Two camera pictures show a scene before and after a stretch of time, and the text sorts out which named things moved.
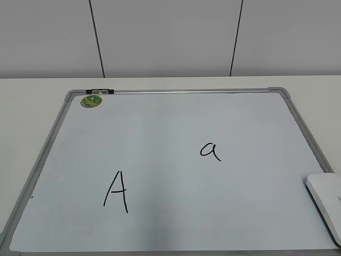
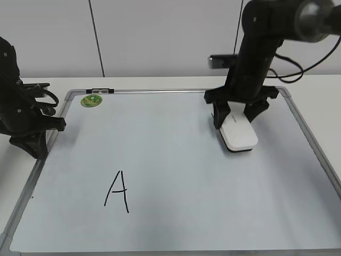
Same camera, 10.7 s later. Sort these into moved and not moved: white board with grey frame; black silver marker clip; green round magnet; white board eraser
Moved: white board eraser
Not moved: green round magnet; white board with grey frame; black silver marker clip
